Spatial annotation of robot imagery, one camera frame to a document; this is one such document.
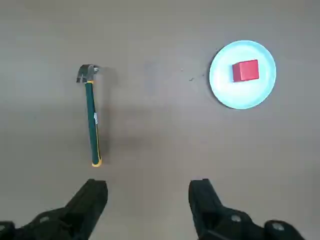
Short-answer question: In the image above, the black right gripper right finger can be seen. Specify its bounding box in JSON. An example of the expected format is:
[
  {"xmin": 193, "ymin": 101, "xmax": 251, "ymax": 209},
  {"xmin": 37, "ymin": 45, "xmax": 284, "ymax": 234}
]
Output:
[{"xmin": 188, "ymin": 178, "xmax": 307, "ymax": 240}]

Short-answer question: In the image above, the red wooden cube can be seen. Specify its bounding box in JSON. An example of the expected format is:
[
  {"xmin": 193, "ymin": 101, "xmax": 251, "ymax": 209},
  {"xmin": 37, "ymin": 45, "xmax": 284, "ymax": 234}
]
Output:
[{"xmin": 231, "ymin": 59, "xmax": 260, "ymax": 83}]

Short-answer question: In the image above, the green handled claw hammer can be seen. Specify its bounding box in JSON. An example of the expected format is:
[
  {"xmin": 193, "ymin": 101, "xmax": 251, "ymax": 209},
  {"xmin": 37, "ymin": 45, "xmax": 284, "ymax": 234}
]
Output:
[{"xmin": 74, "ymin": 64, "xmax": 103, "ymax": 168}]

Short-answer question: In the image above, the light blue round plate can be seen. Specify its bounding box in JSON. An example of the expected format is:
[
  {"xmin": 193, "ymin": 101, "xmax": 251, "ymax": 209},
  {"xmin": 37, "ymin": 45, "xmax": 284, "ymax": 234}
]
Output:
[{"xmin": 209, "ymin": 40, "xmax": 277, "ymax": 110}]

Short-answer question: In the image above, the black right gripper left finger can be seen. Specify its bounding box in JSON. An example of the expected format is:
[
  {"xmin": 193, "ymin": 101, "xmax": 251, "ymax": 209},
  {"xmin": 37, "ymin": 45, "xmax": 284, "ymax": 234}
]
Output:
[{"xmin": 0, "ymin": 178, "xmax": 109, "ymax": 240}]

